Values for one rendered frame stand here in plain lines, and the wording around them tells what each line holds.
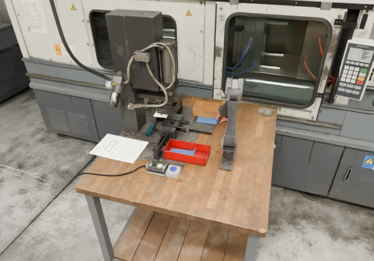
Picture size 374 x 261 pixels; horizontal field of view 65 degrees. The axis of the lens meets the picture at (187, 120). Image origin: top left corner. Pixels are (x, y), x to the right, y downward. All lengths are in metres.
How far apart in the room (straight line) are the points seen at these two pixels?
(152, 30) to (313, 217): 1.99
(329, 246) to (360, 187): 0.53
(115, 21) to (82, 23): 1.09
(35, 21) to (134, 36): 1.59
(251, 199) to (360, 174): 1.32
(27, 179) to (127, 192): 1.86
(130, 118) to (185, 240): 0.93
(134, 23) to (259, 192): 1.08
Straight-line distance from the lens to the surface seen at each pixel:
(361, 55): 2.02
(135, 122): 1.90
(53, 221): 2.79
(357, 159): 2.57
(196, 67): 2.34
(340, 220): 2.82
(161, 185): 1.57
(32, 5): 3.05
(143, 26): 1.60
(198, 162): 1.65
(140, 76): 1.72
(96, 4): 2.60
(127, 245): 2.20
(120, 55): 1.72
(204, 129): 1.90
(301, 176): 2.69
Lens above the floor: 2.02
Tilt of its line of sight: 33 degrees down
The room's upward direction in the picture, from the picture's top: 1 degrees counter-clockwise
